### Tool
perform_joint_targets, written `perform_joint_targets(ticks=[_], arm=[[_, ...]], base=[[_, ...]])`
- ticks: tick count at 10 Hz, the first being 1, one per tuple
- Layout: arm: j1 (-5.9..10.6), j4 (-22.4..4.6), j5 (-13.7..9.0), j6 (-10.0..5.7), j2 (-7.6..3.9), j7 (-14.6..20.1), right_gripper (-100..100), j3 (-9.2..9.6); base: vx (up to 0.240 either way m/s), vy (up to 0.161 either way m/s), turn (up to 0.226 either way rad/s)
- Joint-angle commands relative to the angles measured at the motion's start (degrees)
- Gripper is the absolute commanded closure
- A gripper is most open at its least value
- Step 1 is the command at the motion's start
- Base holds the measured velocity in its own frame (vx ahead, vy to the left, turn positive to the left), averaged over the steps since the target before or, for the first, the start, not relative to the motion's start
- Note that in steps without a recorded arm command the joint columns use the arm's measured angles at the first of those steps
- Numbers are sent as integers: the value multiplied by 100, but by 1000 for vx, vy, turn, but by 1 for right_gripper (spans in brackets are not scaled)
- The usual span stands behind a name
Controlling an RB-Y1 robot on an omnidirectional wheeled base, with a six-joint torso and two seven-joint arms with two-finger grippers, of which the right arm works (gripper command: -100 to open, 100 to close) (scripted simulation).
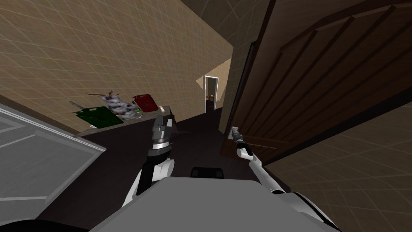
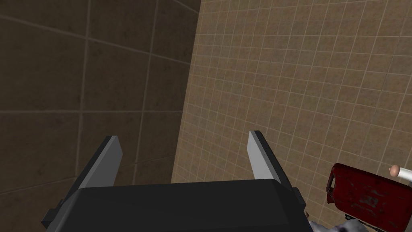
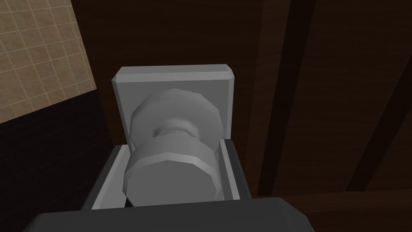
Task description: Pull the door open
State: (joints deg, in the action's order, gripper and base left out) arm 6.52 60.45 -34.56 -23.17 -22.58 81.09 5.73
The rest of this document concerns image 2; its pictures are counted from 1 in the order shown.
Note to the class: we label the grey rounded object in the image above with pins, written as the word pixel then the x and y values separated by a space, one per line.
pixel 341 226

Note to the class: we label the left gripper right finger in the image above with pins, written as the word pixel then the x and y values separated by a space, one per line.
pixel 264 160

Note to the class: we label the red canister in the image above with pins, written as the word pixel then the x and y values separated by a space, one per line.
pixel 370 196

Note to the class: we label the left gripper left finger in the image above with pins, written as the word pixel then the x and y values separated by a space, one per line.
pixel 102 164

